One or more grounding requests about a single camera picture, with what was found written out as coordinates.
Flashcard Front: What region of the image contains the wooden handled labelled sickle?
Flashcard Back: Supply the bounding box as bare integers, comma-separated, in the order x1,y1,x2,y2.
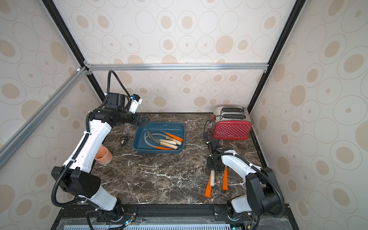
151,133,182,145

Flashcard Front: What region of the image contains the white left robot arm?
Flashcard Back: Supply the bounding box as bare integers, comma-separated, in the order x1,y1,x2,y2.
51,91,149,221

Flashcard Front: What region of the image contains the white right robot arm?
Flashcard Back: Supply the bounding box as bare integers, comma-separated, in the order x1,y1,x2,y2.
206,140,285,220

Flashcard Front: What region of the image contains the teal plastic storage box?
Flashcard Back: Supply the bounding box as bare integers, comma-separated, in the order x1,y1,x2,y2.
133,122,186,154

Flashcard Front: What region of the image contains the red polka dot toaster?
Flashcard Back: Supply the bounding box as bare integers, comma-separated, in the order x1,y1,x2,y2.
210,105,252,140

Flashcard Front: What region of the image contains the pink tape roll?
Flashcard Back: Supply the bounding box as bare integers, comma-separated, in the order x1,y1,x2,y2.
94,144,113,165

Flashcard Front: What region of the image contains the black toaster power cable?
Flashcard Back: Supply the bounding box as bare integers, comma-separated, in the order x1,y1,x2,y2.
203,119,219,145

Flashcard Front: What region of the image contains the horizontal aluminium frame bar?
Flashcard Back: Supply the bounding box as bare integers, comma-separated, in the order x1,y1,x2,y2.
87,63,268,71

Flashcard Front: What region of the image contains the diagonal aluminium frame bar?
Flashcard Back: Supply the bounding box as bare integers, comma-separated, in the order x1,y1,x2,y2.
1,67,87,168

